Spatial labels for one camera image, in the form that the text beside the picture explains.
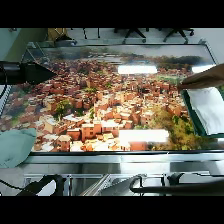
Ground brown T-shirt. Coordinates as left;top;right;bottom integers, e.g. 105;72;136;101
177;63;224;91

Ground black office chair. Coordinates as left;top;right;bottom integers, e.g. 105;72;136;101
162;27;196;43
113;27;148;44

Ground white garment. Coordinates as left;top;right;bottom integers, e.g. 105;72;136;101
185;86;224;136

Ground pale green garment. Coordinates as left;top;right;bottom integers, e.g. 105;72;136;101
0;127;38;170

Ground silver frame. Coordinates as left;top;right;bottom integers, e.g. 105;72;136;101
0;39;224;197

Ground black cable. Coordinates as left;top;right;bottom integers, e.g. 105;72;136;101
0;179;22;194

